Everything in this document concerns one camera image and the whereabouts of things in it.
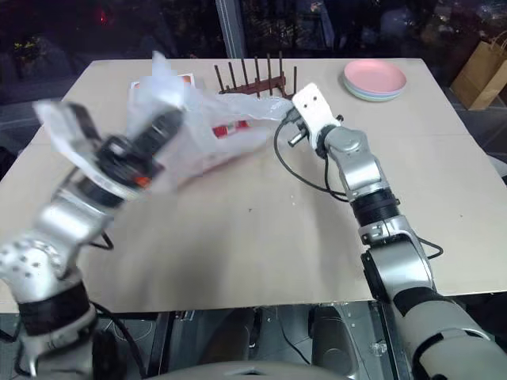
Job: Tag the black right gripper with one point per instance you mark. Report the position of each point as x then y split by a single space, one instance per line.
298 132

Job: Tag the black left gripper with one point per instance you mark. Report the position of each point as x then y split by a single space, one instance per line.
119 158

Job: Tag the translucent white plastic bag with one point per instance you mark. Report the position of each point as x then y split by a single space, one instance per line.
237 107

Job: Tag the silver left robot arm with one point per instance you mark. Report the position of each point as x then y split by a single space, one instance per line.
59 221

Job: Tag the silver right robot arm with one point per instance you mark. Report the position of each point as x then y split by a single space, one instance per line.
400 265

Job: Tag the brown paper carrier bag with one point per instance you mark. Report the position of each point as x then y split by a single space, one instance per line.
481 75

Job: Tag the red and white flat box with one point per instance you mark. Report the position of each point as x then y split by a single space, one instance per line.
186 80

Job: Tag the brown wooden dish rack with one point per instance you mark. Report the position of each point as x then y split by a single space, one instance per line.
257 85

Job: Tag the green plastic plate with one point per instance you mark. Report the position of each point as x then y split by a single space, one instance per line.
380 99

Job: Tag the pink plastic plate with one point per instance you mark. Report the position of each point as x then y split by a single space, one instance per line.
374 75

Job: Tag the lilac plastic plate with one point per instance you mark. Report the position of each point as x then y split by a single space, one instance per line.
390 95

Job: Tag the dark rounded robot foot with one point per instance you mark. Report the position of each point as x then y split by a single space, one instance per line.
336 340
227 332

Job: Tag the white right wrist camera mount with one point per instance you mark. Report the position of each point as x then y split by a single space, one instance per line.
315 109

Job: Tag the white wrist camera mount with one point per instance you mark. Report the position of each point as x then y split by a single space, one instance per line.
59 128
315 109

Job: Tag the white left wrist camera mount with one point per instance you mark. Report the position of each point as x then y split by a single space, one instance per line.
59 128

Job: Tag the grey window frame post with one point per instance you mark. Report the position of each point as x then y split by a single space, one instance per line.
231 27

